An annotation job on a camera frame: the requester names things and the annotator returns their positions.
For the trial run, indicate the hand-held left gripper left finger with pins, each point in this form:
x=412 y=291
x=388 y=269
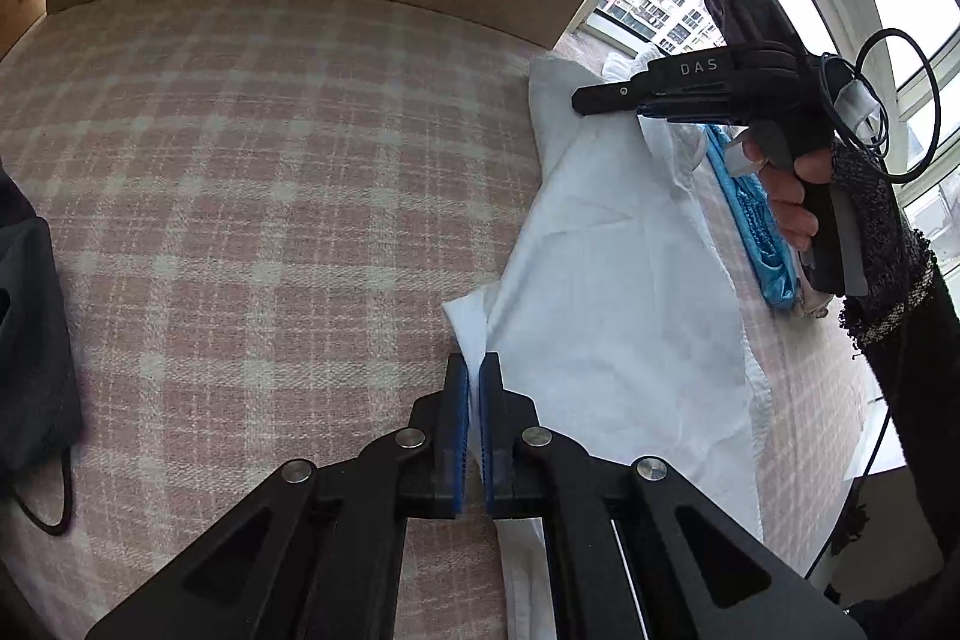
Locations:
x=461 y=452

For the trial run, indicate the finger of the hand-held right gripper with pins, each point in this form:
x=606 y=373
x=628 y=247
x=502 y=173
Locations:
x=607 y=96

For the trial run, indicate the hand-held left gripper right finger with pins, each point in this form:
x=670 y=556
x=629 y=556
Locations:
x=489 y=452

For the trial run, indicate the white shirt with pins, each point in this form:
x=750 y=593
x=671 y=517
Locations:
x=615 y=280

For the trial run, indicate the person's right hand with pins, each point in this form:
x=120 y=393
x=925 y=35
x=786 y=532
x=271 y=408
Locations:
x=787 y=205

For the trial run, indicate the white tape tag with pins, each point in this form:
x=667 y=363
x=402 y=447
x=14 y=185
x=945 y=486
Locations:
x=859 y=104

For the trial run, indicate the blue cloth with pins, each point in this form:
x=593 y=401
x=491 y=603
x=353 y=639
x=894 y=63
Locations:
x=772 y=272

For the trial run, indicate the dark grey garment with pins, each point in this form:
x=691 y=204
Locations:
x=34 y=325

